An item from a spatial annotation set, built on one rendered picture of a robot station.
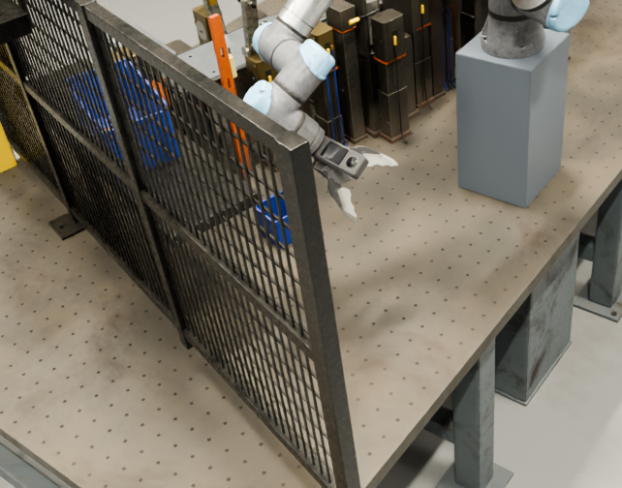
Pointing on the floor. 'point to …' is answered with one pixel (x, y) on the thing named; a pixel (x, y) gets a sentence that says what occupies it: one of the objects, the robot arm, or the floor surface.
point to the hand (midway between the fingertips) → (379, 195)
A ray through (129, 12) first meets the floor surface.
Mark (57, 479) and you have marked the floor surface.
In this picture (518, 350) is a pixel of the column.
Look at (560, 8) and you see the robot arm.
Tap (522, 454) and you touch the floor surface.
